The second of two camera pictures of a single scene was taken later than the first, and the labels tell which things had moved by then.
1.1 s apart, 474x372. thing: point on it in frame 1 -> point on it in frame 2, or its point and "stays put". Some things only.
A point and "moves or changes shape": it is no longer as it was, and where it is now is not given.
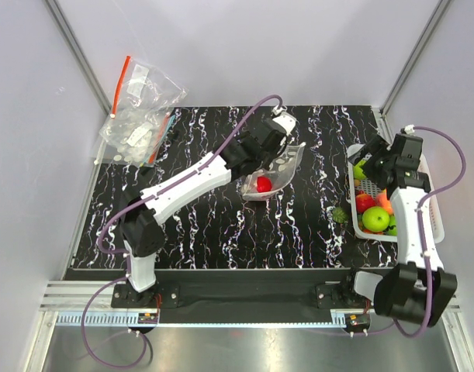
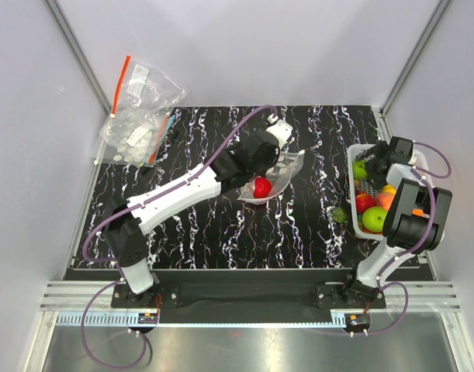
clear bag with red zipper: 143,91 stays put
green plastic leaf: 340,215 stays put
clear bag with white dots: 266,181 moves or changes shape
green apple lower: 375,218 stays put
